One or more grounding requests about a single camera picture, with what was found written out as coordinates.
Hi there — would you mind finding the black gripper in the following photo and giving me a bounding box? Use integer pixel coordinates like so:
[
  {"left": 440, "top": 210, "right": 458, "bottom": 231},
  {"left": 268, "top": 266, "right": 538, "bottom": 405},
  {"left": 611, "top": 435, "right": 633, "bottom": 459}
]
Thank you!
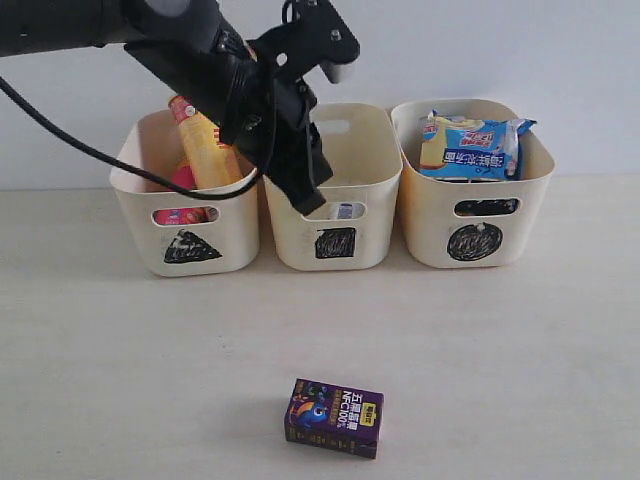
[{"left": 217, "top": 54, "right": 333, "bottom": 216}]

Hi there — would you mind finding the blue white milk carton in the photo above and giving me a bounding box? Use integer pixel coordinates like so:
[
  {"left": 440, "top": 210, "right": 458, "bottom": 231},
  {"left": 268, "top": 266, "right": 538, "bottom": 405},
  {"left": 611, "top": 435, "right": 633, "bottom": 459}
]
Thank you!
[{"left": 329, "top": 202, "right": 357, "bottom": 220}]

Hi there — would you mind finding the yellow Lays chips can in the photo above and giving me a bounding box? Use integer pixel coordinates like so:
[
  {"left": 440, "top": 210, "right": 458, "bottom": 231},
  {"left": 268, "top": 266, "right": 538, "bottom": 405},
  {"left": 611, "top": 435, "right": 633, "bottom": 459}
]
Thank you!
[{"left": 168, "top": 95, "right": 243, "bottom": 189}]

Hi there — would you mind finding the pink Lays chips can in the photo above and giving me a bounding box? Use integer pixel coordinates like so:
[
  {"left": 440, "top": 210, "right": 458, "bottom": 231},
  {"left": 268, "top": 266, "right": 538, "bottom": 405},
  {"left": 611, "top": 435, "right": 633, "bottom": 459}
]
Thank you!
[{"left": 152, "top": 159, "right": 219, "bottom": 226}]

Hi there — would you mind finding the blue instant noodle packet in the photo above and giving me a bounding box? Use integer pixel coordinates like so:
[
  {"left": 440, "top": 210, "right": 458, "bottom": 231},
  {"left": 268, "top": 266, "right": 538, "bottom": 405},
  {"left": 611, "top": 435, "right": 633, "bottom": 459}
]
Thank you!
[{"left": 419, "top": 110, "right": 536, "bottom": 183}]

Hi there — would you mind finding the purple juice carton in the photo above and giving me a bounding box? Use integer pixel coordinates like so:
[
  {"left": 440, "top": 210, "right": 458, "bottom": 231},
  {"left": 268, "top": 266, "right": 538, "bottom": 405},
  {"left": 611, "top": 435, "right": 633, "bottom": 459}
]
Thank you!
[{"left": 284, "top": 378, "right": 385, "bottom": 460}]

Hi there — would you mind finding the orange instant noodle packet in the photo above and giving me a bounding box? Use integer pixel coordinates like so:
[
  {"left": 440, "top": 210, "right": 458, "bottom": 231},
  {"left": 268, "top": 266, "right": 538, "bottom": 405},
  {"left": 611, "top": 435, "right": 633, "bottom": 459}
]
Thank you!
[{"left": 454, "top": 198, "right": 520, "bottom": 217}]

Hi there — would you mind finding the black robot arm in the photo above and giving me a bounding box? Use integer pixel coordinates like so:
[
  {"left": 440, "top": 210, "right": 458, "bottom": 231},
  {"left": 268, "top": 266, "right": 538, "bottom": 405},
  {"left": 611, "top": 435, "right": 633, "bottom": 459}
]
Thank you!
[{"left": 1, "top": 1, "right": 359, "bottom": 215}]

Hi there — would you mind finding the middle cream plastic bin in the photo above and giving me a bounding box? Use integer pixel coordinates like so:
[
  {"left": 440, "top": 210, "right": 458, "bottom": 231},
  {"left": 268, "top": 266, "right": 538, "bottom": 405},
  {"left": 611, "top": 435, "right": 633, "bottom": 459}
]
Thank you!
[{"left": 265, "top": 103, "right": 403, "bottom": 271}]

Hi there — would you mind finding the left cream plastic bin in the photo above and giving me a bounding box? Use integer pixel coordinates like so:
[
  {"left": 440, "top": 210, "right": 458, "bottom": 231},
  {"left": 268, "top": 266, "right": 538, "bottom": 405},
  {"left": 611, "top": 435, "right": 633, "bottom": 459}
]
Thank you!
[{"left": 110, "top": 110, "right": 260, "bottom": 277}]

